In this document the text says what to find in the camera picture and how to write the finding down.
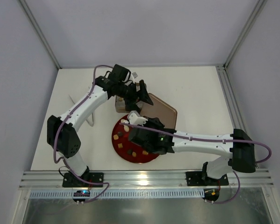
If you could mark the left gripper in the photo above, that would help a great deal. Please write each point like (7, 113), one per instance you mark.
(138, 94)

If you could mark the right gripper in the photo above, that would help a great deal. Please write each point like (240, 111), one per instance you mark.
(135, 136)

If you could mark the gold tin box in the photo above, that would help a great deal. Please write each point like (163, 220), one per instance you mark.
(120, 104)

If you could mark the gold tin lid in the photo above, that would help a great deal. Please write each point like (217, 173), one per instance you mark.
(161, 110)

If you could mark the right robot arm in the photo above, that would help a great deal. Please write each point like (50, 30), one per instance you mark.
(235, 151)

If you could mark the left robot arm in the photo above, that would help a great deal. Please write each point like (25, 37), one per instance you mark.
(62, 130)

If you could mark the white oval chocolate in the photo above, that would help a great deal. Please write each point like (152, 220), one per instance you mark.
(124, 121)

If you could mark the dark chocolate bottom left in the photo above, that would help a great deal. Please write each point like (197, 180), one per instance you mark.
(129, 152)

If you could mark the tan octagon chocolate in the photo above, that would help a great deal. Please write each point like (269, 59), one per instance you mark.
(116, 137)

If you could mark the red round tray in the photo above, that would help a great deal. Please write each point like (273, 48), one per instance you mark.
(122, 152)

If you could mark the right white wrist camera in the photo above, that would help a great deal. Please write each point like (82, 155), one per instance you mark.
(134, 118)

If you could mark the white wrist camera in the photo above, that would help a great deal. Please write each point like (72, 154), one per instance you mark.
(133, 76)
(134, 118)

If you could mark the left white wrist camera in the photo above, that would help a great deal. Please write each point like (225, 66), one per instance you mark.
(133, 76)

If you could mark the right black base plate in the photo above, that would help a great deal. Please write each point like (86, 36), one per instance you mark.
(198, 178)

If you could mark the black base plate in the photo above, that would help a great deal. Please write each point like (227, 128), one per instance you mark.
(93, 180)
(198, 178)

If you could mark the slotted cable duct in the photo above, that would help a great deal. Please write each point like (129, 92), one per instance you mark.
(117, 194)

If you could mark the right aluminium frame rail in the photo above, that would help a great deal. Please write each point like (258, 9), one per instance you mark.
(230, 99)

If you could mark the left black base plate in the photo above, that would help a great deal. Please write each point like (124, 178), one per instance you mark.
(93, 180)

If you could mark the aluminium front rail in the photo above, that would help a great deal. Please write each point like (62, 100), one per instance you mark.
(145, 178)

